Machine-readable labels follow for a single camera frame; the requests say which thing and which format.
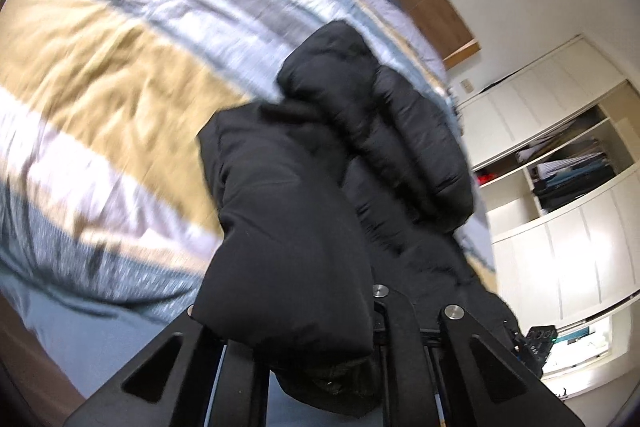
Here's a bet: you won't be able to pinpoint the red item on shelf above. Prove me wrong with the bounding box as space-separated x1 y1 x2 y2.
476 170 498 185

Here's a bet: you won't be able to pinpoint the striped blue yellow duvet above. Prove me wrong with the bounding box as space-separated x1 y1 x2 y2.
1 0 495 323

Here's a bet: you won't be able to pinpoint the hanging clothes in wardrobe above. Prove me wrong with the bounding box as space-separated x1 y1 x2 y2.
525 138 616 213

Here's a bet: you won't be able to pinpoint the black puffer jacket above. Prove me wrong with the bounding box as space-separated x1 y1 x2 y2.
193 20 518 417

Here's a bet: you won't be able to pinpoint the white wardrobe with shelves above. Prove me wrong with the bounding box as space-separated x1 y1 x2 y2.
460 36 639 399

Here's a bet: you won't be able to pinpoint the wall socket plate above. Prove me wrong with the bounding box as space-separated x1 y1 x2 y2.
460 79 475 94

